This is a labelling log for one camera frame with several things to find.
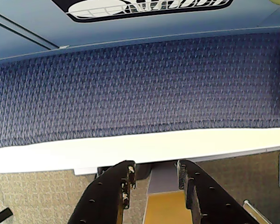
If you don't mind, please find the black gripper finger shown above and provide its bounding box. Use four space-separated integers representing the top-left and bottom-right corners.
67 160 137 224
176 159 251 224

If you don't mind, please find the yellow flat panel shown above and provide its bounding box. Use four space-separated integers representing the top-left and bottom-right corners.
145 190 190 224

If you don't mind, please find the white board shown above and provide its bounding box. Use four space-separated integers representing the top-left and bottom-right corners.
0 127 280 176

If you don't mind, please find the metal rod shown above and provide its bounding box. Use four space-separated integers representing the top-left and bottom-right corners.
242 199 273 224

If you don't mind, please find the black bar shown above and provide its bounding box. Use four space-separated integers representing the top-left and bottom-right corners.
0 208 13 224

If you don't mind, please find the blue dishwasher door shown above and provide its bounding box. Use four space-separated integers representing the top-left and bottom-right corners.
0 0 280 51

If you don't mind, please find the blue toy kitchen unit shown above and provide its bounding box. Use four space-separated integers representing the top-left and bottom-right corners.
0 0 280 63

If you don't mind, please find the black white dishwasher sticker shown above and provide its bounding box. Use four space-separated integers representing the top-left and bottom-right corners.
51 0 233 23

